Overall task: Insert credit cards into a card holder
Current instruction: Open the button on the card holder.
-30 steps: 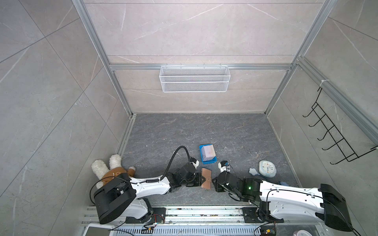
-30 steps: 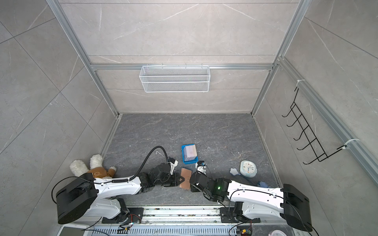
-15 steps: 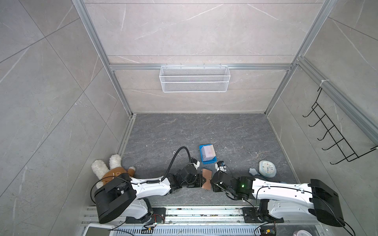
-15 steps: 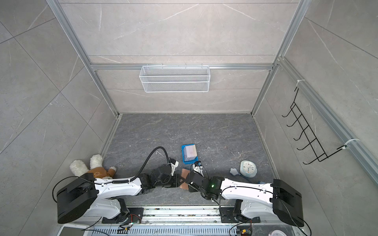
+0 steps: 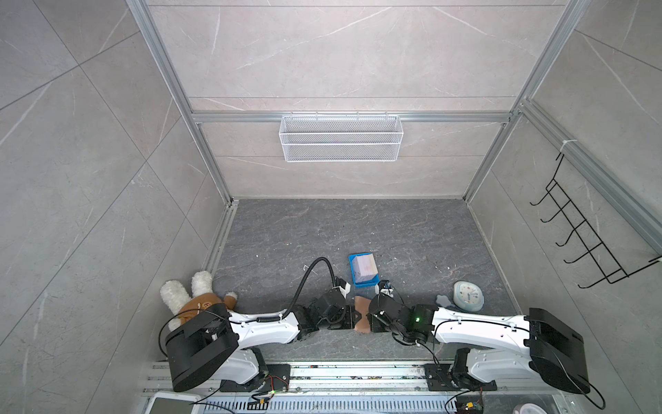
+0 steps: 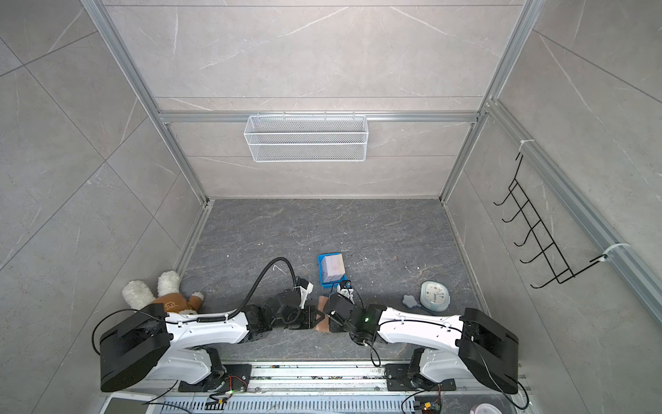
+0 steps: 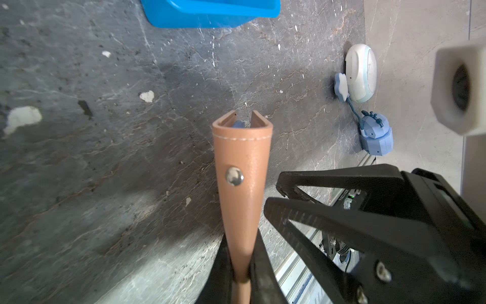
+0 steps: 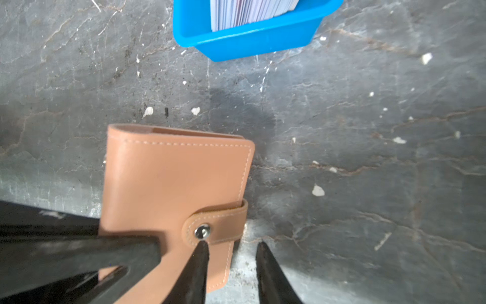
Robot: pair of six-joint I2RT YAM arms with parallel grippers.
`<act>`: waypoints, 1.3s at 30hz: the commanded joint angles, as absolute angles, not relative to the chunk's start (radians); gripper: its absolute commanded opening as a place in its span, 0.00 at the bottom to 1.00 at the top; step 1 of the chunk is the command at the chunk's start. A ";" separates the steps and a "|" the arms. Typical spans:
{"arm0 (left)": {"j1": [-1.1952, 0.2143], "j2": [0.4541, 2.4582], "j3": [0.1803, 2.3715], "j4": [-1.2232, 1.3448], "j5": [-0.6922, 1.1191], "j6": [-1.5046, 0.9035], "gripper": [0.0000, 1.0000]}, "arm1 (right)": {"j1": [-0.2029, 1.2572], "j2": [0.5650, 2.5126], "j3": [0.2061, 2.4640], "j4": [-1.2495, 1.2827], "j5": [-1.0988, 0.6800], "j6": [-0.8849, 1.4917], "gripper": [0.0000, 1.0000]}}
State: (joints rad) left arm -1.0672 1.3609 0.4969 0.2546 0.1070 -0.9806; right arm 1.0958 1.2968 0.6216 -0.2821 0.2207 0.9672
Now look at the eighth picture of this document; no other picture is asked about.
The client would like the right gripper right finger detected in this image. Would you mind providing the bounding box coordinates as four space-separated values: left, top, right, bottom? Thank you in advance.
256 241 303 304

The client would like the tan leather card holder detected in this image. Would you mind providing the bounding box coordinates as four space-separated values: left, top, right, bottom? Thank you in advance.
99 124 255 303

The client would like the blue plastic card tray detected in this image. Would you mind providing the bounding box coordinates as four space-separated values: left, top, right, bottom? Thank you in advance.
173 1 343 62

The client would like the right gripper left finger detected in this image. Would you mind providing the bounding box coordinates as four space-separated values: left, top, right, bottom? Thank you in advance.
163 241 210 304

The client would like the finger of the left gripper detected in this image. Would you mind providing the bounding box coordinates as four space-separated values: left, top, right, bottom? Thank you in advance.
1 201 161 303

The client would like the stack of white cards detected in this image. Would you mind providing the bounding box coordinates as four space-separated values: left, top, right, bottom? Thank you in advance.
210 0 299 32

